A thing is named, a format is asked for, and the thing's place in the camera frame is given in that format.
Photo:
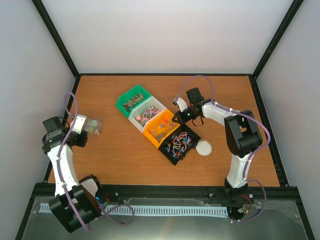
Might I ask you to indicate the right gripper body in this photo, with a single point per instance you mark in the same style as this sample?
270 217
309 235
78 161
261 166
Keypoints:
183 120

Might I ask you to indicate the light blue cable duct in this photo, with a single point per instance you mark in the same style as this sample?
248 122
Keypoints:
159 211

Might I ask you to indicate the black candy bin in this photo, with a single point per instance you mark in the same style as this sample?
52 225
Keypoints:
176 146

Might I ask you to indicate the white jar lid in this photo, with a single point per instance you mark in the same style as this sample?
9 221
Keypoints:
204 148

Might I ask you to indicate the clear plastic jar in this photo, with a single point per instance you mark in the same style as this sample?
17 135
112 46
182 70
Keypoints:
93 126

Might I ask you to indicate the white candy bin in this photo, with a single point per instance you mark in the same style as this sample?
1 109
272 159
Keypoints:
145 112

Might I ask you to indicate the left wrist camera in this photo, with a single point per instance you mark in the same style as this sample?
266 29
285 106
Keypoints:
78 123

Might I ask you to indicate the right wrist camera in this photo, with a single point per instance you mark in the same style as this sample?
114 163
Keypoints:
180 103

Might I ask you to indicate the green candy bin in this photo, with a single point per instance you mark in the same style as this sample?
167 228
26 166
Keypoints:
131 99

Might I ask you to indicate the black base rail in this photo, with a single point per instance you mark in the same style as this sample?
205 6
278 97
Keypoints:
208 194

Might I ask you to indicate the orange candy bin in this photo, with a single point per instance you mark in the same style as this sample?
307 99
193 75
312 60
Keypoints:
160 127

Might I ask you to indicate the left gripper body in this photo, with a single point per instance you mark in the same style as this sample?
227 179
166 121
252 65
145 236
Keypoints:
81 142

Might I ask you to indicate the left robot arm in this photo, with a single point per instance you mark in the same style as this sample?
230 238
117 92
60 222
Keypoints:
74 203

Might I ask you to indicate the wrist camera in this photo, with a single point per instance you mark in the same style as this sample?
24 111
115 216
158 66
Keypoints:
180 103
78 123

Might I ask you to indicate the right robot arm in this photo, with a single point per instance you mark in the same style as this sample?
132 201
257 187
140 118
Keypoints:
243 136

